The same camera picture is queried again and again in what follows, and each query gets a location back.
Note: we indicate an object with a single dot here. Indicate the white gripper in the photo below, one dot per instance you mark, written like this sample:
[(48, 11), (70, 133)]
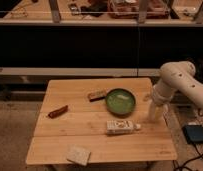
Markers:
[(157, 100)]

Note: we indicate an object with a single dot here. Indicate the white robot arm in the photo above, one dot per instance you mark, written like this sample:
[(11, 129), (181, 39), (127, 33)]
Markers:
[(174, 76)]

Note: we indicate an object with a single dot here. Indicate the green round plate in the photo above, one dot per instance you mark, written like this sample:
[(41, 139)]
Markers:
[(120, 101)]

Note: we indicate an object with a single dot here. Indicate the dark blue box device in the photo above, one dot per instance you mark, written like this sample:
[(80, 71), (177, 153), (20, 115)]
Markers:
[(193, 134)]

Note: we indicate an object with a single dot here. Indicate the wooden table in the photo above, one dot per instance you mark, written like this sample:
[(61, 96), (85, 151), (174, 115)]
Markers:
[(84, 125)]

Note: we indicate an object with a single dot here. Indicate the brown wooden brush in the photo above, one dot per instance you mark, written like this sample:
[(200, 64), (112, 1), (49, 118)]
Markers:
[(97, 95)]

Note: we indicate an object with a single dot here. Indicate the beige sponge block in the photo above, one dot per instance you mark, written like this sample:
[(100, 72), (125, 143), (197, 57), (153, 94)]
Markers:
[(78, 155)]

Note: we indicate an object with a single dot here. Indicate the brown sausage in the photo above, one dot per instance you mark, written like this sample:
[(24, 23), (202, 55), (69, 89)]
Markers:
[(58, 112)]

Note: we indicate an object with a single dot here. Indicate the red tray on shelf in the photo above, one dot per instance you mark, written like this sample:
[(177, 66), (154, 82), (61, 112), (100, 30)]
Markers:
[(130, 9)]

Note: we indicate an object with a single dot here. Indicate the dark phone on shelf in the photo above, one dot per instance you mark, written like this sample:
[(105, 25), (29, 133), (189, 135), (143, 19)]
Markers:
[(74, 9)]

